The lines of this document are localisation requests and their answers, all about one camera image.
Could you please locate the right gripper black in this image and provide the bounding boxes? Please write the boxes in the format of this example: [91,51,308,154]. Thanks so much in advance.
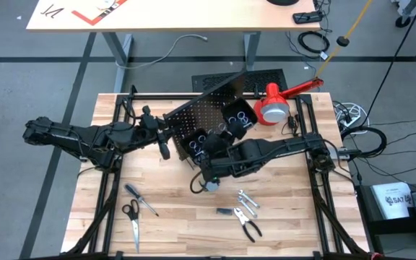
[199,124,248,192]

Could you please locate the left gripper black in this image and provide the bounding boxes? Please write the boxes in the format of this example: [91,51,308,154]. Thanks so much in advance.
[131,105,175,160]

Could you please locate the black perforated pegboard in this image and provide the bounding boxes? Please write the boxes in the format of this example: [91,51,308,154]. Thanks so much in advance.
[163,71,259,163]

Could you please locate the silver combination wrench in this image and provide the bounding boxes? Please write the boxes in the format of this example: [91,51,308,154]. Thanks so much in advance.
[237,189,261,209]
[236,196,259,220]

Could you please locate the black-handled silver pliers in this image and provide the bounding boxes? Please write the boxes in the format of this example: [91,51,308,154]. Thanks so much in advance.
[233,207,263,243]

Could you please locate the black pegboard bin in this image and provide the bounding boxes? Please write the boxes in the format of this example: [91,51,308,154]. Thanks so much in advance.
[221,97,259,141]
[178,128,209,163]

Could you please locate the white light bulb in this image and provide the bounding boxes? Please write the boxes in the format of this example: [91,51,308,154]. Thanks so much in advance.
[260,99,289,124]

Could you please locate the red desk lamp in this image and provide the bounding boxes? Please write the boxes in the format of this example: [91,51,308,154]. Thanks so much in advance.
[252,77,324,126]

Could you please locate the black perforated panel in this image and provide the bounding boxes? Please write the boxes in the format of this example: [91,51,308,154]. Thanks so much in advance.
[191,71,248,94]

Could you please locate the white power strip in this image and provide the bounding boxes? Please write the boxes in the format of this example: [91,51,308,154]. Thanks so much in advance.
[339,114,361,128]

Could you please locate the light wood desk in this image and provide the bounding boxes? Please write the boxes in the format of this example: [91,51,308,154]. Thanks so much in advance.
[25,0,321,93]

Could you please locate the red white printed sheet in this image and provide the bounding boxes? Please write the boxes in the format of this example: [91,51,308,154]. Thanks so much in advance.
[71,0,128,27]

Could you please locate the black round base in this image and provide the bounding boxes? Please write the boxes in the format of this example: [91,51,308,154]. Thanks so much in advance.
[265,0,300,7]

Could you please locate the white round object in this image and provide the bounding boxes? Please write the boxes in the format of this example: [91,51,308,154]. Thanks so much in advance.
[94,0,119,11]

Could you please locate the white printed booklet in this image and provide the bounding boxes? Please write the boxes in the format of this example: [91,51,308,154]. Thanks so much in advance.
[369,181,414,220]

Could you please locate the thin black pole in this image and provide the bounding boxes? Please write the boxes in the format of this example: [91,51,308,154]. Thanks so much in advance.
[365,0,416,122]

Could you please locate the black equipment case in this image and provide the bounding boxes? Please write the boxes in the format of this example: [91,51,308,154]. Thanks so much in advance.
[355,181,416,250]

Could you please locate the white wire ring tool rack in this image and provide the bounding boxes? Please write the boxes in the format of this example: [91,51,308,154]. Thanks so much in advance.
[188,110,251,157]

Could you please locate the black adapter cable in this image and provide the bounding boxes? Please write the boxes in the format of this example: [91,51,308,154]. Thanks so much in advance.
[280,121,305,140]

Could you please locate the black-handled screwdriver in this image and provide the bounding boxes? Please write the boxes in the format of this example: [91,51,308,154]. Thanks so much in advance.
[123,183,160,217]

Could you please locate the grey network cable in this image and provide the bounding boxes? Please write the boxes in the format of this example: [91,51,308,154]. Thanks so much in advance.
[115,33,209,70]

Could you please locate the black-handled scissors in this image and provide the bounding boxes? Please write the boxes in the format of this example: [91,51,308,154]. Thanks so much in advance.
[121,198,141,254]

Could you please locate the coiled black cable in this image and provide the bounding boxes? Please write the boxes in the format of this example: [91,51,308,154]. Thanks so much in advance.
[296,29,331,55]

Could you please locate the white cable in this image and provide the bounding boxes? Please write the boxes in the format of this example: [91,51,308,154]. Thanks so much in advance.
[332,102,366,120]

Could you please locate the black aluminium rig frame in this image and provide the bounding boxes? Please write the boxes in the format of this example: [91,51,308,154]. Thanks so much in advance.
[61,84,373,260]

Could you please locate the thick black cable loop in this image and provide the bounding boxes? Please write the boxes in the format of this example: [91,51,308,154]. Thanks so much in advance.
[339,125,389,159]

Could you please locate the yellow cord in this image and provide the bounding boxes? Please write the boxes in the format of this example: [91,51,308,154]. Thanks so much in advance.
[314,0,374,81]

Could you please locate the black bent wire item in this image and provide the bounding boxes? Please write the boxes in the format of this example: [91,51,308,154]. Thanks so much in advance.
[40,4,65,20]

